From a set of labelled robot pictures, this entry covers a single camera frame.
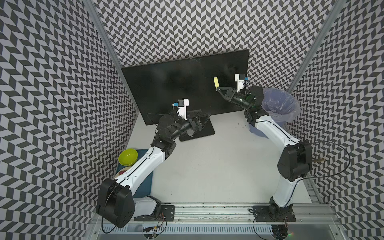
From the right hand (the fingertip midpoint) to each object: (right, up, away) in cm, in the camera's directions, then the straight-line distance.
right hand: (216, 90), depth 75 cm
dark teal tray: (-38, -54, +6) cm, 66 cm away
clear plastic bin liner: (+42, -6, +16) cm, 45 cm away
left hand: (-6, -12, -7) cm, 16 cm away
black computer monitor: (-16, +7, +16) cm, 24 cm away
